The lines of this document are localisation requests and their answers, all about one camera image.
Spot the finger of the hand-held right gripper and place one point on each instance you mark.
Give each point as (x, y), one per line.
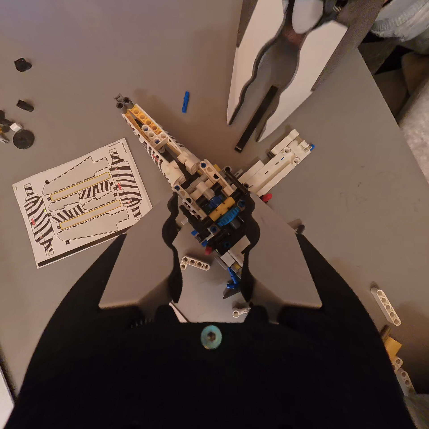
(315, 57)
(254, 33)

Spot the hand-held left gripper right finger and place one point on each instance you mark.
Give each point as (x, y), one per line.
(285, 268)

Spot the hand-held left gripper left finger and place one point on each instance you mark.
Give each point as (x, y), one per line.
(140, 268)

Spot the long black lego beam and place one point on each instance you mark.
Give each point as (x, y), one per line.
(256, 120)

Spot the zebra striped lego helicopter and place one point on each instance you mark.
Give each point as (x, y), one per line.
(177, 167)

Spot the white lego skid assembly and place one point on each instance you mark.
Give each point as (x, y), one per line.
(281, 161)

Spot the white angled lego beam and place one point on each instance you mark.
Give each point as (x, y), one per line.
(196, 264)

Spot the blue lego pin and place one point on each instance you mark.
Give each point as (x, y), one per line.
(185, 102)

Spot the short white lego beam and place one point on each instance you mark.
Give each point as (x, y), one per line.
(387, 306)

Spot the yellow lego panel piece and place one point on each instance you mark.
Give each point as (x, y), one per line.
(392, 347)

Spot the long white lego beam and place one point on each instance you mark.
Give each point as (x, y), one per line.
(404, 375)

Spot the small grey black lego assembly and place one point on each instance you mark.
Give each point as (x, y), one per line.
(8, 127)

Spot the zebra sticker sheet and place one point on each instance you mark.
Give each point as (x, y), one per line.
(80, 201)

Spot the small black knob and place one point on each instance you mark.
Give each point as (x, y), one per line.
(25, 105)
(22, 64)

